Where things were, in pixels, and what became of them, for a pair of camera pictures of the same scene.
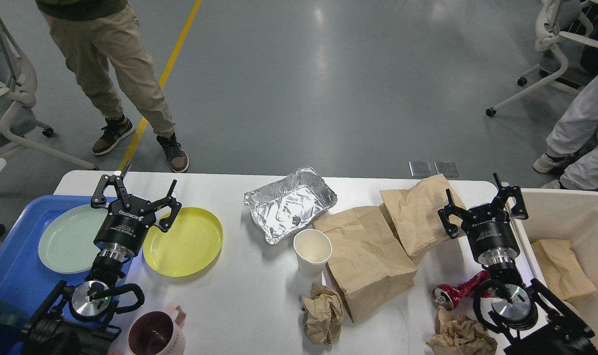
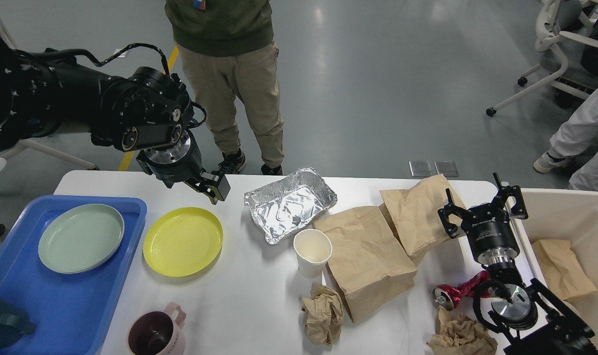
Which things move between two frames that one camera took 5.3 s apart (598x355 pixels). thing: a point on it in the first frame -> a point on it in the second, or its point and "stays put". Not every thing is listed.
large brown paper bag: (368, 263) stays put
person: (101, 43) -> (227, 50)
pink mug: (154, 333) stays put
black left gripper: (124, 230) -> (180, 161)
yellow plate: (189, 247) stays put
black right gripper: (490, 230) stays put
